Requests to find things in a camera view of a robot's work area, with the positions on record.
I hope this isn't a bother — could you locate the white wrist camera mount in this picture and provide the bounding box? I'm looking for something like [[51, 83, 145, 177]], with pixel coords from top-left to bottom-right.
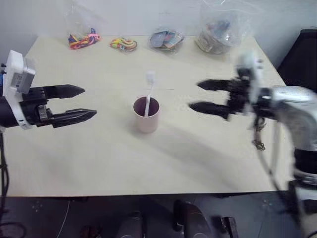
[[2, 49, 37, 131], [234, 51, 264, 105]]

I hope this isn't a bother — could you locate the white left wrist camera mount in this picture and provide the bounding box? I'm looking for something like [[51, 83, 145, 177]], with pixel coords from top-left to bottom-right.
[[2, 49, 37, 131]]

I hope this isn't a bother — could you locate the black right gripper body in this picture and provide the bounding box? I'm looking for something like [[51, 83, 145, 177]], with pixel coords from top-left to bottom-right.
[[224, 73, 254, 121]]

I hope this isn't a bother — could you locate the clear bag of colourful ropes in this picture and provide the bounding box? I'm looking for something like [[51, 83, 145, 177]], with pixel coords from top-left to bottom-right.
[[64, 4, 103, 51]]

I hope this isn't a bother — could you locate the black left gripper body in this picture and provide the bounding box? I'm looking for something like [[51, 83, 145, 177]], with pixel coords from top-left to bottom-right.
[[18, 85, 54, 128]]

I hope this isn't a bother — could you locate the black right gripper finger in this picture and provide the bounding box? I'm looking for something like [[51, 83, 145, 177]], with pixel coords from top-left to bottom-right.
[[189, 101, 231, 121], [197, 79, 233, 93]]

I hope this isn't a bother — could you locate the white toothbrush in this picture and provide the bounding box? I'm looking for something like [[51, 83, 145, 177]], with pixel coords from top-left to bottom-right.
[[144, 70, 157, 117]]

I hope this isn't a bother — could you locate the large clear bag of items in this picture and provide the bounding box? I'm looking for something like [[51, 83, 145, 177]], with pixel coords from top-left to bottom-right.
[[194, 0, 251, 56]]

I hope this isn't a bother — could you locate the dark rounded grey-tipped shape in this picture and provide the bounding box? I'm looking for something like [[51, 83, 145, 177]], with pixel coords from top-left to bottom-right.
[[115, 210, 145, 238]]

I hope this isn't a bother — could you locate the large dark rounded shape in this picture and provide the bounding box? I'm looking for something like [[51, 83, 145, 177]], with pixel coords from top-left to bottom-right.
[[172, 199, 214, 238]]

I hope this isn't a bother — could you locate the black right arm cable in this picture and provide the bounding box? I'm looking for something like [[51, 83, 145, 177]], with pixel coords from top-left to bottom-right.
[[251, 115, 298, 216]]

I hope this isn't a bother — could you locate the small colourful striped packet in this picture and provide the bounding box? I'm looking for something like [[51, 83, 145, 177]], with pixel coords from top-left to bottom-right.
[[109, 36, 139, 53]]

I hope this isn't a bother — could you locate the pink mug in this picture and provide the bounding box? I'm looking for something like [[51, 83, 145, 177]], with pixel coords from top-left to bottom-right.
[[133, 96, 160, 134]]

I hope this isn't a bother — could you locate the thin white floor cable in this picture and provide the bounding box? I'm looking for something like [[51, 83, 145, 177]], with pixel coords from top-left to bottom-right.
[[57, 198, 71, 238]]

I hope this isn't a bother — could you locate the black chair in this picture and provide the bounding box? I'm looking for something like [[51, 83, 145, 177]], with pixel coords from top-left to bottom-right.
[[276, 29, 317, 87]]

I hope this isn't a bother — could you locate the clear bag of cards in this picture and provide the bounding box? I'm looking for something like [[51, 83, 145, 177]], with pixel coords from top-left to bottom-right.
[[148, 26, 186, 54]]

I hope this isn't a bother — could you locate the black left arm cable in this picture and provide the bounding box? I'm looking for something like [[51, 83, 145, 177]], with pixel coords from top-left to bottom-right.
[[0, 128, 11, 215]]

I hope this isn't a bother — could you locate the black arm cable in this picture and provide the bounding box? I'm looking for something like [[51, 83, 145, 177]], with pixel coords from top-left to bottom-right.
[[251, 115, 298, 216], [0, 128, 11, 215]]

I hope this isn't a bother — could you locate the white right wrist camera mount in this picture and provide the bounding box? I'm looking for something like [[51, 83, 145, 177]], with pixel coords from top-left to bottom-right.
[[234, 51, 264, 105]]

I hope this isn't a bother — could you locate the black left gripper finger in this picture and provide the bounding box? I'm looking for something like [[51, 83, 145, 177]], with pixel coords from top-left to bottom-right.
[[51, 108, 98, 129], [44, 84, 86, 100]]

